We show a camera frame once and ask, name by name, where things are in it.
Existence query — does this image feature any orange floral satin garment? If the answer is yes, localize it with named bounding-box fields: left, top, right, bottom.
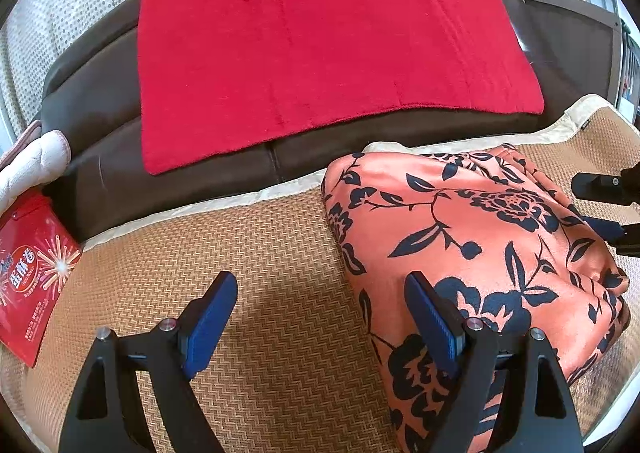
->
left=321, top=146, right=630, bottom=452

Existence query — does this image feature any woven rattan bed mat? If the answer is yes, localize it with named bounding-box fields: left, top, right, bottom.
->
left=1, top=95, right=639, bottom=452

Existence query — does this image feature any white quilted blanket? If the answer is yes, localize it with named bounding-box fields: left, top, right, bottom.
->
left=0, top=120, right=72, bottom=215

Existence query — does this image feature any dark brown leather headboard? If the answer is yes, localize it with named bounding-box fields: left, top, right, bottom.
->
left=38, top=0, right=624, bottom=244

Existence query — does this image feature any red knitted cloth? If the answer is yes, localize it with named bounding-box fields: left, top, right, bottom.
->
left=137, top=0, right=544, bottom=175

